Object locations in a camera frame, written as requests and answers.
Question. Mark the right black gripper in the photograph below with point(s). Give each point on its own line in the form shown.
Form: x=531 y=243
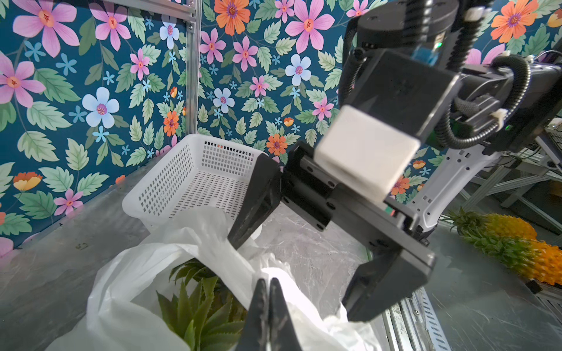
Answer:
x=387 y=229

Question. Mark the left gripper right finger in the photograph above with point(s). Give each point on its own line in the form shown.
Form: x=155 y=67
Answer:
x=282 y=335

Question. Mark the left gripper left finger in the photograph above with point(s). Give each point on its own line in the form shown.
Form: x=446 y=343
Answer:
x=255 y=333

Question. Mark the green pineapple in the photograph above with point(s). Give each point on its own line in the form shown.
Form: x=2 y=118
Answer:
x=204 y=313

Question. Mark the white plastic bag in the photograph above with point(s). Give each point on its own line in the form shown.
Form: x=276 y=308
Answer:
x=123 y=312

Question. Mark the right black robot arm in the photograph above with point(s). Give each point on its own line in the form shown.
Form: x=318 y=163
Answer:
x=416 y=123

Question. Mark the white perforated plastic basket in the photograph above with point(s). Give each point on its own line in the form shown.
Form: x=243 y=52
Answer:
x=199 y=171

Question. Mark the pineapples outside the cell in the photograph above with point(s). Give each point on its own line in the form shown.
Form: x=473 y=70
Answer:
x=511 y=241

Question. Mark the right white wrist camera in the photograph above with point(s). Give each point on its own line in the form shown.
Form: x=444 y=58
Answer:
x=365 y=154

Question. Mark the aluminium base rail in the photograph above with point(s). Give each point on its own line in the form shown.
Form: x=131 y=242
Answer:
x=411 y=324

